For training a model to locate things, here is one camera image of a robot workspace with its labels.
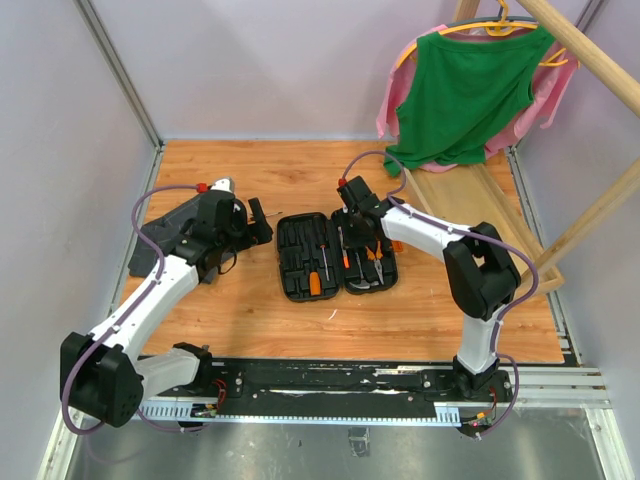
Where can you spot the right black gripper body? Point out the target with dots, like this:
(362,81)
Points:
(350,219)

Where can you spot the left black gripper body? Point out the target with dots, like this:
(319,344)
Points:
(233,238)

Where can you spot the orange-black pliers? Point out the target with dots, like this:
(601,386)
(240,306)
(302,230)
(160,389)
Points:
(375,255)

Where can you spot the black-handled screwdriver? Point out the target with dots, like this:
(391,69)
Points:
(325,261)

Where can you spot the black plastic tool case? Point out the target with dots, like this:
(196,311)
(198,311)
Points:
(298,247)

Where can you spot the claw hammer black handle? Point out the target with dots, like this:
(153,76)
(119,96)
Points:
(362,283)

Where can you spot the orange-handled screwdriver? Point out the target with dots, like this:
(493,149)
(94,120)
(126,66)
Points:
(315,285)

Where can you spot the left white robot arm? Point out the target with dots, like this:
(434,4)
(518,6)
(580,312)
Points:
(102,373)

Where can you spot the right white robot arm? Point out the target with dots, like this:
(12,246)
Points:
(481,273)

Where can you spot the grey checked cloth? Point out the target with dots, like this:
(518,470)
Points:
(164,232)

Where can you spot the wooden tray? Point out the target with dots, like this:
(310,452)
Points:
(469,195)

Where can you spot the green sleeveless shirt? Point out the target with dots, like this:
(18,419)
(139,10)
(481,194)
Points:
(464,93)

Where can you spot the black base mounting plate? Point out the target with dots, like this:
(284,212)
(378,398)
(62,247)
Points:
(333,392)

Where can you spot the yellow clothes hanger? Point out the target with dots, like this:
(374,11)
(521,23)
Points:
(501,26)

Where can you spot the aluminium frame rail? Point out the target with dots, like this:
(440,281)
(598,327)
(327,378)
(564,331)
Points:
(100,34)

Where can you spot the wooden rack frame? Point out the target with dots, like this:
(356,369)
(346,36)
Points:
(585,173)

